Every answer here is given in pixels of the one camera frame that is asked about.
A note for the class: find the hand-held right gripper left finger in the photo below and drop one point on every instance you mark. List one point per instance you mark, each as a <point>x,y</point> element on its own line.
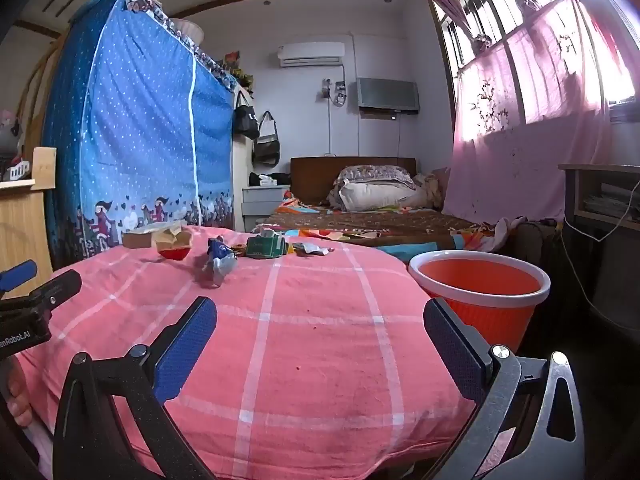
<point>187,345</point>

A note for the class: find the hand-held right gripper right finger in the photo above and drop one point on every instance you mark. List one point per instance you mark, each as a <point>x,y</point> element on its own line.
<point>452,347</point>

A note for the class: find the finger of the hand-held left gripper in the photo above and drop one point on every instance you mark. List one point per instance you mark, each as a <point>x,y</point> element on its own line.
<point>19,275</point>
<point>55,287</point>

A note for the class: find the red plastic basket white rim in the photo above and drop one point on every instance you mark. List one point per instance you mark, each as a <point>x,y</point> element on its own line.
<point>480,312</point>

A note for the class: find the blue snack wrapper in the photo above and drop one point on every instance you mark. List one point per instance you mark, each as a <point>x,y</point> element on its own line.
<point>220,260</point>

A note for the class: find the red bowl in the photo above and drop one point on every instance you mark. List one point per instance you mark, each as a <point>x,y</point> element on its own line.
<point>173,254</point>

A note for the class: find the small brown wrapper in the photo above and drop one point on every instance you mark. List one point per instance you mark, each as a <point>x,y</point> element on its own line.
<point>238,248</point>

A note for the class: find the green packet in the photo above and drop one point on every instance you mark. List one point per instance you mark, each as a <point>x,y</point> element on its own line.
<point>265,248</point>

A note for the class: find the white tissue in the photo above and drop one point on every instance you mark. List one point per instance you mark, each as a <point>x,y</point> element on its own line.
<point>264,232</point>

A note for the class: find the silver medicine sachet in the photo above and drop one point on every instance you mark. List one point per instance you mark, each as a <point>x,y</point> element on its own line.
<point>301,247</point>

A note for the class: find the silver wrapper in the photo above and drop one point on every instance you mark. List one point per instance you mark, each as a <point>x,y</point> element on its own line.
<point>320,250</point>

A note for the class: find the person's left hand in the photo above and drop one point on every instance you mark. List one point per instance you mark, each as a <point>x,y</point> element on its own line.
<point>17,400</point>

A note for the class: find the light wooden shelf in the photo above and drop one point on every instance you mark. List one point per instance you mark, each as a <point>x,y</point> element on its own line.
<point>25,230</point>

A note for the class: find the thick brown book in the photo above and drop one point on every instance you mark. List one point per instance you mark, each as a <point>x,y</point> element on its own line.
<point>136,240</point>

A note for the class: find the small white rack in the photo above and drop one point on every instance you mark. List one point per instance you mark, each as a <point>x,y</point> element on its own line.
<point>16,170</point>

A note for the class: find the colourful striped quilt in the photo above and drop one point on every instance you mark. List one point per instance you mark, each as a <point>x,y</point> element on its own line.
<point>465,242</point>

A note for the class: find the pink checked blanket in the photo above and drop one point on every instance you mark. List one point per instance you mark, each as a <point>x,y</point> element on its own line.
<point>310,340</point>

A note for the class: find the white pink clothing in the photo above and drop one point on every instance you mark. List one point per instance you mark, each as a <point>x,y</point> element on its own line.
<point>509,227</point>

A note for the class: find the dark cloth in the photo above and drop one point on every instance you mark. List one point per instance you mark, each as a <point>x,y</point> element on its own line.
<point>537,242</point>

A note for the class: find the pink grey plush toy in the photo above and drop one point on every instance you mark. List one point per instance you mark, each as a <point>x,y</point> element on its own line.
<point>9,132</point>

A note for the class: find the brown floral bedspread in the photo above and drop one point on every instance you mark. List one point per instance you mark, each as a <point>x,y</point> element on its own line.
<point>380,222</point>

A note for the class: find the white nightstand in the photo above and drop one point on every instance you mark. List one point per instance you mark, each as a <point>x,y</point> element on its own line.
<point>262,205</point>

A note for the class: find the beige crumpled blanket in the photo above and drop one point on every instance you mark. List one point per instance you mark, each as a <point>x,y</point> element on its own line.
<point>431,187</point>

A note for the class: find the blue fabric wardrobe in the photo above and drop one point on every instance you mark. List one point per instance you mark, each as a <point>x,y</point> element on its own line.
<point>140,125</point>

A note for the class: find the floral pillow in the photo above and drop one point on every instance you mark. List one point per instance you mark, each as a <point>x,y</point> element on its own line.
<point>372,174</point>

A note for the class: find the dark desk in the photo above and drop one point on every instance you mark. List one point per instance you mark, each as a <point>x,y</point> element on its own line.
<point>570,185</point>

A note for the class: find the pink curtain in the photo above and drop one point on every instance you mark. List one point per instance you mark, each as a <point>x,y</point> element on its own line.
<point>530,160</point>

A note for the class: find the stack of papers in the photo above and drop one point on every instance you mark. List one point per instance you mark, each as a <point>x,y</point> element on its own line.
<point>607,202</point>

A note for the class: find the wooden bed headboard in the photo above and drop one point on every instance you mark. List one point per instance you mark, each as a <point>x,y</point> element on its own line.
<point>315,175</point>

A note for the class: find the brown hanging bag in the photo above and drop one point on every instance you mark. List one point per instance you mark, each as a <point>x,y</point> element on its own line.
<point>266,147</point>

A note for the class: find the black hanging bag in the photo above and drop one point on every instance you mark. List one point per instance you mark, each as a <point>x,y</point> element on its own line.
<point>246,120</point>

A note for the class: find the pile of colourful toys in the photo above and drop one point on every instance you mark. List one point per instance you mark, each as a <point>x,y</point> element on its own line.
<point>239,72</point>

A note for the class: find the pale round hat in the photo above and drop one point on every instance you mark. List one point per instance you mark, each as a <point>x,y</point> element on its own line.
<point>189,30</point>

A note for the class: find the white air conditioner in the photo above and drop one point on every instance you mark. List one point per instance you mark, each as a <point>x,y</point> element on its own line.
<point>311,54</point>

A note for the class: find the window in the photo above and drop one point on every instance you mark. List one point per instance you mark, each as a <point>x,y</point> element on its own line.
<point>480,5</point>

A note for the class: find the curved wooden frame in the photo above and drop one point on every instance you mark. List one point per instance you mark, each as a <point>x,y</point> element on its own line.
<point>35,85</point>

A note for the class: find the wall socket with chargers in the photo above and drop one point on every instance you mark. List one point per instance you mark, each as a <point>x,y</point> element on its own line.
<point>336,91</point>

